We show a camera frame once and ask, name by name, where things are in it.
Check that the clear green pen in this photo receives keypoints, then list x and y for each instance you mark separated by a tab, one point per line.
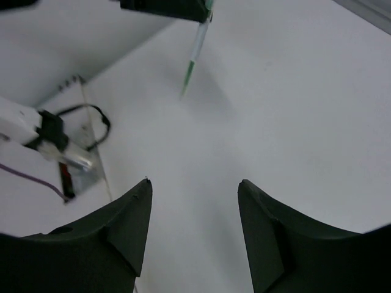
197	46

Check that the aluminium rail right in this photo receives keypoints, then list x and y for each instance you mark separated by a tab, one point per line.
376	12

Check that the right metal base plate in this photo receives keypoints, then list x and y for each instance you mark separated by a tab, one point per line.
81	169

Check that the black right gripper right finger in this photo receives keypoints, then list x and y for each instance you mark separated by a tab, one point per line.
289	251

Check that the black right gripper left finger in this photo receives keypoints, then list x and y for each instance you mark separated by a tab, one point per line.
100	252

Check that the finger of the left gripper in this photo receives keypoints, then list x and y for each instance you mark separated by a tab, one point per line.
192	10

